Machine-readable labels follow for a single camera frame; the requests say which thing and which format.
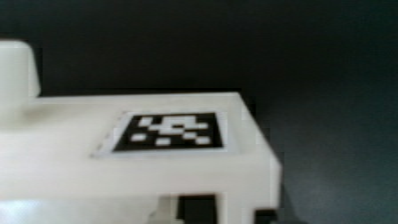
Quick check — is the white drawer cabinet box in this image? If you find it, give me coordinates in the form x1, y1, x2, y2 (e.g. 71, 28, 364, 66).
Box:
0, 40, 40, 114

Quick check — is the white front drawer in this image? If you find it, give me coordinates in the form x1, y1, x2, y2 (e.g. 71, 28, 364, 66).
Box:
0, 93, 280, 224

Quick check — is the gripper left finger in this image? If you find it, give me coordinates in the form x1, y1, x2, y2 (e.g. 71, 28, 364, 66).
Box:
147, 194, 220, 224

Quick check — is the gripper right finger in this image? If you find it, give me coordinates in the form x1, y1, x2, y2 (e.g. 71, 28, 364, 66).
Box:
254, 209, 279, 224

